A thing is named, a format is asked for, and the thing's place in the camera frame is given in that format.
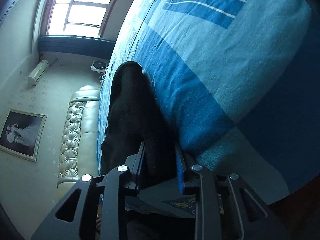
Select small white desk fan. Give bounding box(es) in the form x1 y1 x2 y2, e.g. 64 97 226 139
91 60 108 73

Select blue patterned bed sheet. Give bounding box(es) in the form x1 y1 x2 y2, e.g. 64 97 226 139
98 0 319 204

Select left blue curtain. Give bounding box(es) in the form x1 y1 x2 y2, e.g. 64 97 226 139
37 35 116 60

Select white wall air conditioner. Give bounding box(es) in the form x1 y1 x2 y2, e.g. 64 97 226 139
27 60 49 86

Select framed wedding photo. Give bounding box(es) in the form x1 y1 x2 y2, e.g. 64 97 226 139
1 109 47 163

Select black pants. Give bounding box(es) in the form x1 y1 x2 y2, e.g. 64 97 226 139
101 61 177 187

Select bright bedroom window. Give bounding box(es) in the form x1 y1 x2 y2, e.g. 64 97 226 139
40 0 117 38

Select cream tufted leather headboard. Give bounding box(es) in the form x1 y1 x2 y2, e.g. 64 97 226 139
57 86 100 199

